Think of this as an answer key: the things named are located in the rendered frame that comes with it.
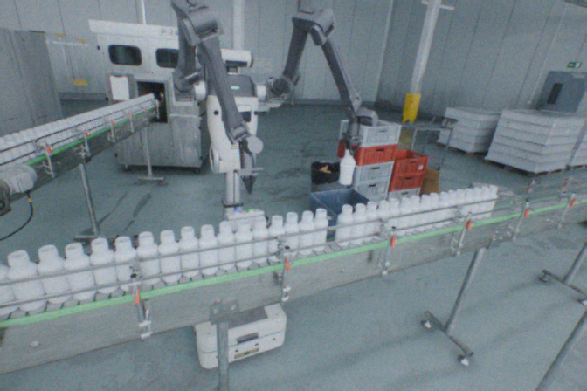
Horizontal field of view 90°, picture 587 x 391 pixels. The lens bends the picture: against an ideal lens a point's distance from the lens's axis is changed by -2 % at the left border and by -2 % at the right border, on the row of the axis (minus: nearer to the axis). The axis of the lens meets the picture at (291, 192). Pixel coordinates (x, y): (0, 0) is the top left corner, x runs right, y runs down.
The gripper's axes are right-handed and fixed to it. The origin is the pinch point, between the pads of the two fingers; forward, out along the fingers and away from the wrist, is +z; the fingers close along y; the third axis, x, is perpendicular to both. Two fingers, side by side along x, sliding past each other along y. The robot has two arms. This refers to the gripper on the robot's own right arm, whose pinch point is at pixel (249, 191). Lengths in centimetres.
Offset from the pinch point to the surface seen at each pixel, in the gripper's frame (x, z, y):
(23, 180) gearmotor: 84, -12, -99
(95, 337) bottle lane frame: -13, 37, -54
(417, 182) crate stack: 187, 26, 288
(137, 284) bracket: -26, 20, -40
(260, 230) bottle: -18.1, 12.2, -2.4
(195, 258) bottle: -16.5, 18.2, -24.3
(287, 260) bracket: -26.4, 21.4, 3.3
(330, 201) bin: 48, 15, 65
